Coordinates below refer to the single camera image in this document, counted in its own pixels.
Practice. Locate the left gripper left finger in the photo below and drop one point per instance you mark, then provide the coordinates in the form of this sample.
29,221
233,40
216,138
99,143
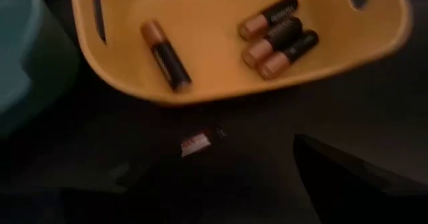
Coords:
160,180

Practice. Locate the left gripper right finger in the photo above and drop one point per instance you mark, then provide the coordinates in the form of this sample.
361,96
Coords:
334,174

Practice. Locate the copper black AA battery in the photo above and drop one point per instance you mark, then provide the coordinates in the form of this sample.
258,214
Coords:
287,55
274,40
165,55
267,18

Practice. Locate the yellow plastic bin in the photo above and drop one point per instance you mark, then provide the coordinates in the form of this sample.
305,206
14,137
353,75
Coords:
214,33

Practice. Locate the teal plastic bin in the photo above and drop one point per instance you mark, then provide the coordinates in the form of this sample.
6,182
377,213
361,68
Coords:
23,50

